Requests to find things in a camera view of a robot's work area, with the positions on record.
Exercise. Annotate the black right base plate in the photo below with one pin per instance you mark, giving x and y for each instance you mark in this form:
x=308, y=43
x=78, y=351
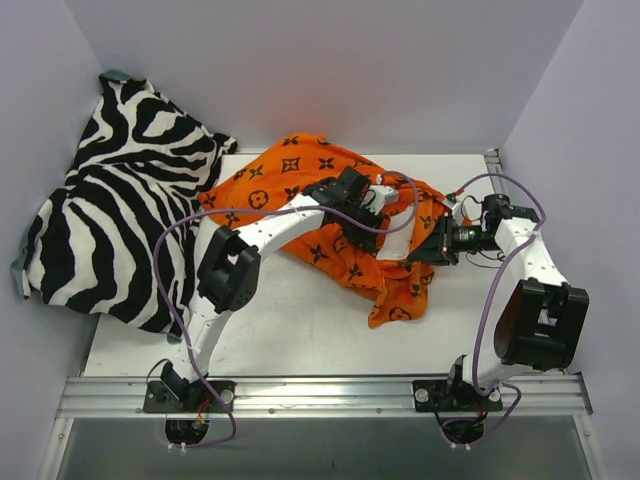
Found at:
x=432, y=396

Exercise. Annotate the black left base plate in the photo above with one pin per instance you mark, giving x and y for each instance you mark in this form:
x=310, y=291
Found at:
x=198, y=399

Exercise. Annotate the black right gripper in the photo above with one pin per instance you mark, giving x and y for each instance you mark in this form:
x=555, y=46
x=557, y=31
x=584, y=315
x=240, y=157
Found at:
x=446, y=240

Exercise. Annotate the aluminium mounting rail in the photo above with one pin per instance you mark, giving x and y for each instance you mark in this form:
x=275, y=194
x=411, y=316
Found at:
x=322, y=397

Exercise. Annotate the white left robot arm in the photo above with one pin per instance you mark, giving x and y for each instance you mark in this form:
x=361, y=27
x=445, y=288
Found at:
x=228, y=265

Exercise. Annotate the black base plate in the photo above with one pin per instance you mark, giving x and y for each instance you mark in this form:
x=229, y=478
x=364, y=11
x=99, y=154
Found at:
x=432, y=396
x=198, y=399

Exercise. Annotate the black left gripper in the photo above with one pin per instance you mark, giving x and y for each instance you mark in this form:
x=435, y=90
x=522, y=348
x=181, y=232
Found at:
x=367, y=226

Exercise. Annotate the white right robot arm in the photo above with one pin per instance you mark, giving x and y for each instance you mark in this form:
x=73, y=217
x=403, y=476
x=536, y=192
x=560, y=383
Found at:
x=492, y=207

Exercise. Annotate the white pillow yellow side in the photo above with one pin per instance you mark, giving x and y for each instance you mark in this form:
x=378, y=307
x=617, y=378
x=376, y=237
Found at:
x=396, y=246

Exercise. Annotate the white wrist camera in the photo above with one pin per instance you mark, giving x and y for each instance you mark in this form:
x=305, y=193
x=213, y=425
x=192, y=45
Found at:
x=379, y=195
x=455, y=206

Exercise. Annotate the orange patterned pillowcase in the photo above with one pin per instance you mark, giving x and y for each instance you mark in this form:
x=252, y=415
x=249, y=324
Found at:
x=284, y=174

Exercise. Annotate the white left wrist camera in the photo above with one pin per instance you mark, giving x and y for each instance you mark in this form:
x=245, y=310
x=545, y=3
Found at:
x=379, y=195

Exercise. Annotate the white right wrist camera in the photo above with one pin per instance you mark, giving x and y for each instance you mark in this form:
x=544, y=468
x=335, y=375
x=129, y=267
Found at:
x=455, y=206

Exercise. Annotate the zebra print pillow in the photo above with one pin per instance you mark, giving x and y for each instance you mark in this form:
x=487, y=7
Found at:
x=116, y=238

